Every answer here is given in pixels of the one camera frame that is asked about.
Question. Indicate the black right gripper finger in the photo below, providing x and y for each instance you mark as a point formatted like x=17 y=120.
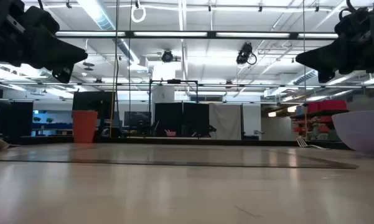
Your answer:
x=326 y=77
x=333 y=57

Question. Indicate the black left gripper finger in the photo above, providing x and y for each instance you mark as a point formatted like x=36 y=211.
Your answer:
x=63 y=74
x=54 y=51

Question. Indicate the orange plastic cup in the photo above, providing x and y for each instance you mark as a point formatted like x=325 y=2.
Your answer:
x=84 y=126

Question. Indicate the lavender bowl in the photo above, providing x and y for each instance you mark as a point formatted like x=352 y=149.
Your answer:
x=364 y=130

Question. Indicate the red storage bin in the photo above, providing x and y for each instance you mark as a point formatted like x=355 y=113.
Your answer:
x=330 y=105

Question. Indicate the large black monitor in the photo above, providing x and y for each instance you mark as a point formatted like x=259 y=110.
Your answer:
x=93 y=101

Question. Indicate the black storage shelf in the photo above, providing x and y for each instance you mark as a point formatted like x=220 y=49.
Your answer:
x=317 y=124

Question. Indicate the small computer monitor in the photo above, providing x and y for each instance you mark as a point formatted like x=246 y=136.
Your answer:
x=137 y=118

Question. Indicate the white hanging sheet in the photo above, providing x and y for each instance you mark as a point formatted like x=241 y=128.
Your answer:
x=225 y=121

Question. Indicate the black partition panel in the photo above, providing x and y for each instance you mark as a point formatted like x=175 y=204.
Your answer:
x=196 y=119
x=168 y=119

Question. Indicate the LED light bar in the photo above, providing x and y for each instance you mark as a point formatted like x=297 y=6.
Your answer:
x=171 y=34

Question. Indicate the small pink object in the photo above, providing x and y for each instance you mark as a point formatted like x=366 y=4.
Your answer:
x=170 y=133

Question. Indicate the silver ventilation duct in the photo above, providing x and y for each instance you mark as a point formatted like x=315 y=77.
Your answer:
x=104 y=21

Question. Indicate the black overhead camera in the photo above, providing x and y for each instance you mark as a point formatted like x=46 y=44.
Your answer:
x=244 y=53
x=167 y=56

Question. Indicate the black station frame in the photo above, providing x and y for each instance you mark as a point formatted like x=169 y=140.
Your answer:
x=173 y=81

